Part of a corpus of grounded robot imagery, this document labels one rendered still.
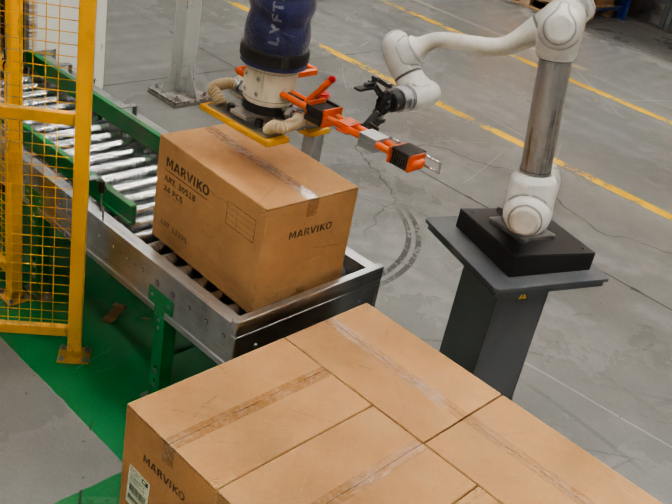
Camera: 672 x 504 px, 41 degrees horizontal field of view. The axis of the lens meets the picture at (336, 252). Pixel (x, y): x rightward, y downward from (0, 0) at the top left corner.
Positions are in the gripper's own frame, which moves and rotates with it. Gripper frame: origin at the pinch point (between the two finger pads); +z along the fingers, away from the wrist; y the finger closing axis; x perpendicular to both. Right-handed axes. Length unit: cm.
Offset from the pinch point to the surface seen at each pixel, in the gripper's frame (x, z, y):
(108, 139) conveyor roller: 137, 0, 66
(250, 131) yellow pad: 17.9, 28.3, 10.2
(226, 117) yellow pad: 29.8, 28.3, 10.1
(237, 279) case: 6, 37, 57
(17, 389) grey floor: 63, 85, 120
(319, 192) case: -2.7, 13.7, 26.1
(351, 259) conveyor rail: 1, -15, 62
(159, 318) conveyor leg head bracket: 29, 50, 81
